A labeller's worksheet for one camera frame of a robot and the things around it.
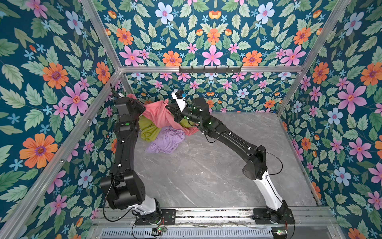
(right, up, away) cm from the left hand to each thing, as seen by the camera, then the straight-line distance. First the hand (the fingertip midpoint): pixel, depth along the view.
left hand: (139, 95), depth 75 cm
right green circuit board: (+70, -67, -5) cm, 97 cm away
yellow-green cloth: (-5, -19, +27) cm, 33 cm away
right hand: (+15, -5, -5) cm, 17 cm away
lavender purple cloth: (+9, -26, +23) cm, 36 cm away
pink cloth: (+9, -9, +3) cm, 13 cm away
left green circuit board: (+11, -66, -5) cm, 68 cm away
